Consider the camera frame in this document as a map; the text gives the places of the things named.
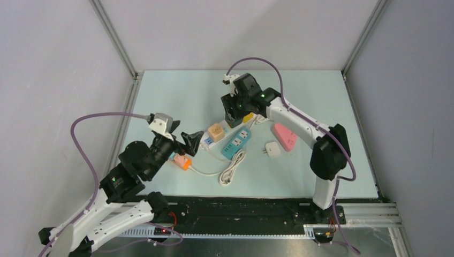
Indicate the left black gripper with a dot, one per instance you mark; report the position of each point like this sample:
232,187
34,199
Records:
193,141

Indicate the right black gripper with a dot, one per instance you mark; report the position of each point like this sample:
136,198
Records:
229,101

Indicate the white multicolour power strip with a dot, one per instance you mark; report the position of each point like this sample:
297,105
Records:
207,143

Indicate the orange power strip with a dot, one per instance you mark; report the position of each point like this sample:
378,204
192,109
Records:
188,164

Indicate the beige cube plug adapter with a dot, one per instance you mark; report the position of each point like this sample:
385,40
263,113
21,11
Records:
216,132

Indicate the white plug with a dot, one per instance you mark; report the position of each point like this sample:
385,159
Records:
272,149

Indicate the pink triangular power strip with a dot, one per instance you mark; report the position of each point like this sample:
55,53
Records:
285,137

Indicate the yellow cube plug adapter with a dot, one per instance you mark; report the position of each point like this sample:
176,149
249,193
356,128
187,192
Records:
248,117

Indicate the pink small plug adapter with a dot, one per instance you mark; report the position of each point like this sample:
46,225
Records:
180,160

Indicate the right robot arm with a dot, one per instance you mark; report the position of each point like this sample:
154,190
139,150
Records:
329,144

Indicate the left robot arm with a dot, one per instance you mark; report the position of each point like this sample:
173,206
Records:
138,163

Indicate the blue power strip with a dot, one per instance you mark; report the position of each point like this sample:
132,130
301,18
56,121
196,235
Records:
239,140

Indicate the left circuit board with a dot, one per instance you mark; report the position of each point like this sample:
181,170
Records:
161,232

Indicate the circuit board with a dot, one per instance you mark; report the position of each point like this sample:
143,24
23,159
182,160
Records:
323,237
161,232

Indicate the right circuit board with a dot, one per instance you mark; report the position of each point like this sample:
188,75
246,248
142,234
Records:
323,237

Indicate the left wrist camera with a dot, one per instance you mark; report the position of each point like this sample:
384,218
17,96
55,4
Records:
160,123

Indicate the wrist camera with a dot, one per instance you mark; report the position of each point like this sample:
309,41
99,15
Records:
228,80
160,123

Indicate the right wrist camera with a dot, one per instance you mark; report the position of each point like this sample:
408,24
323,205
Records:
228,80

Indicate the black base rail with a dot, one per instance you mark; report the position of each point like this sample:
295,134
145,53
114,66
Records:
222,216

